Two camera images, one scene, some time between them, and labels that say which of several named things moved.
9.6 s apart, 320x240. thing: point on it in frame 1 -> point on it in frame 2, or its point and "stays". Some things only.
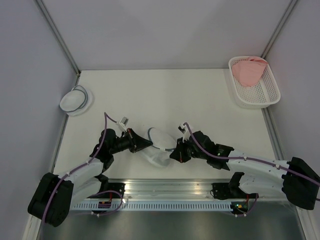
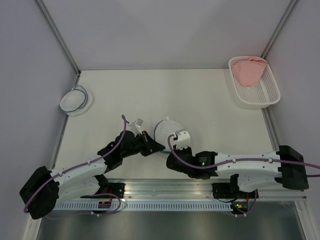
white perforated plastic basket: (265, 93) stays
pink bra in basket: (249, 71) stays
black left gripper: (136, 142) -> (151, 146)
